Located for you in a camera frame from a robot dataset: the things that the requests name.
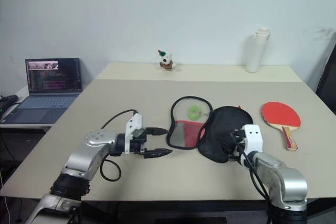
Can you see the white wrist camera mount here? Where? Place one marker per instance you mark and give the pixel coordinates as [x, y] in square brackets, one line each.
[134, 124]
[253, 137]

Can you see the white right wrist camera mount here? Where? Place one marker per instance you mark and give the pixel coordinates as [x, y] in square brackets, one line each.
[253, 137]

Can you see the green ball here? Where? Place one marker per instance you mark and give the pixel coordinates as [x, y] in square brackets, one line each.
[193, 111]

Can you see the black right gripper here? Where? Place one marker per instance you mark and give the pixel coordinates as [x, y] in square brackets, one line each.
[237, 145]

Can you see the black chair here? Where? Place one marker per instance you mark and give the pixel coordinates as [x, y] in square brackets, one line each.
[328, 82]

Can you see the white plush dog toy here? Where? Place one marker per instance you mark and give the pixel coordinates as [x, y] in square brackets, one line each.
[166, 62]

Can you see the red black mesh paddle case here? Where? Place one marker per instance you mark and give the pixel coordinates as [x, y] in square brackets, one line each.
[225, 121]

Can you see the black device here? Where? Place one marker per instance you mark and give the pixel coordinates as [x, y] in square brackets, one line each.
[9, 100]

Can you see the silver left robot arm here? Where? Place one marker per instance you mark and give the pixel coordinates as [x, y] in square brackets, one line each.
[84, 155]

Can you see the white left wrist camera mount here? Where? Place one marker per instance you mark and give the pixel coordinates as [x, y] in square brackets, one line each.
[134, 124]

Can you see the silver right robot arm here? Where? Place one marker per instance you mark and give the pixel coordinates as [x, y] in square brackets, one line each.
[278, 176]

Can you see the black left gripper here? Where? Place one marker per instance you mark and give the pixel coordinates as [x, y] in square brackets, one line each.
[137, 145]

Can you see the red table tennis paddle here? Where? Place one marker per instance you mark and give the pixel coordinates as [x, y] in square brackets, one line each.
[279, 115]

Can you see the open grey laptop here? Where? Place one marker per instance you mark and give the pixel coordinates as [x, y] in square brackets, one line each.
[44, 93]

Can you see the white water bottle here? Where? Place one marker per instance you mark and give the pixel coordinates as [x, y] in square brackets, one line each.
[256, 53]

